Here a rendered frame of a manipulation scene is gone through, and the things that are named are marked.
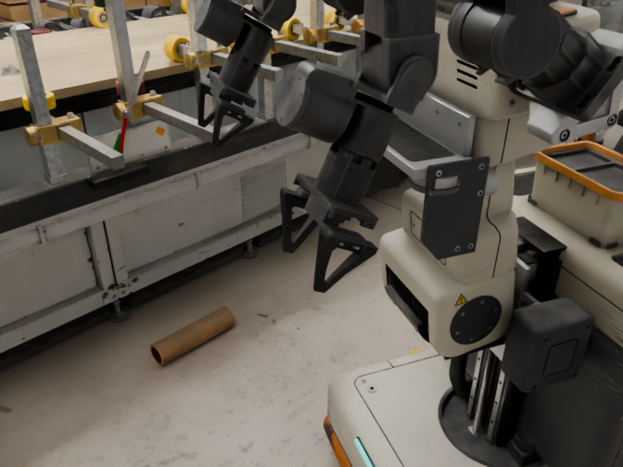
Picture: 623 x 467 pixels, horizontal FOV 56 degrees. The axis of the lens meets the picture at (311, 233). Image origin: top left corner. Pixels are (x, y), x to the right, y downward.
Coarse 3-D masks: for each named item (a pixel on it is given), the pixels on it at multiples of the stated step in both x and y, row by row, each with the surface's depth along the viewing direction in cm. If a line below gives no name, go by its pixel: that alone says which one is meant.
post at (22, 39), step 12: (12, 36) 139; (24, 36) 138; (24, 48) 139; (24, 60) 140; (36, 60) 142; (24, 72) 142; (36, 72) 143; (24, 84) 145; (36, 84) 144; (36, 96) 145; (36, 108) 146; (48, 108) 148; (36, 120) 148; (48, 120) 149; (48, 156) 152; (48, 168) 154; (60, 168) 156
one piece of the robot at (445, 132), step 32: (416, 128) 95; (448, 128) 86; (384, 160) 108; (416, 160) 83; (448, 160) 83; (480, 160) 83; (448, 192) 82; (480, 192) 85; (448, 224) 86; (448, 256) 89
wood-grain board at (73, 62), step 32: (64, 32) 233; (96, 32) 233; (128, 32) 233; (160, 32) 233; (352, 32) 240; (0, 64) 189; (64, 64) 189; (96, 64) 189; (160, 64) 189; (0, 96) 158; (64, 96) 166
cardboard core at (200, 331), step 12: (216, 312) 209; (228, 312) 210; (192, 324) 203; (204, 324) 203; (216, 324) 205; (228, 324) 209; (168, 336) 197; (180, 336) 198; (192, 336) 199; (204, 336) 202; (156, 348) 193; (168, 348) 194; (180, 348) 196; (192, 348) 202; (156, 360) 197; (168, 360) 194
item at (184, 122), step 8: (144, 104) 165; (152, 104) 165; (144, 112) 167; (152, 112) 163; (160, 112) 160; (168, 112) 159; (176, 112) 159; (160, 120) 162; (168, 120) 159; (176, 120) 155; (184, 120) 153; (192, 120) 153; (184, 128) 154; (192, 128) 151; (200, 128) 148; (208, 128) 148; (200, 136) 150; (208, 136) 147
